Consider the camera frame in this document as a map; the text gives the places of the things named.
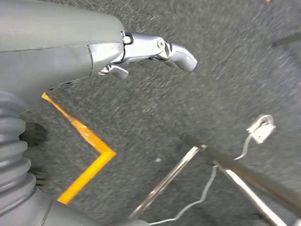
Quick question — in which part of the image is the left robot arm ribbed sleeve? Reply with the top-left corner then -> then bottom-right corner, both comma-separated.
0,90 -> 51,226

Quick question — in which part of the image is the yellow floor tape square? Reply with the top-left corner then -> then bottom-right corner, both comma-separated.
41,92 -> 117,205

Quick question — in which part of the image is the white power strip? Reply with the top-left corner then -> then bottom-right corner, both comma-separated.
246,114 -> 276,145

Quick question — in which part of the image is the large stainless steel workbench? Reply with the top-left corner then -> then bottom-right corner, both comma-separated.
128,133 -> 301,226

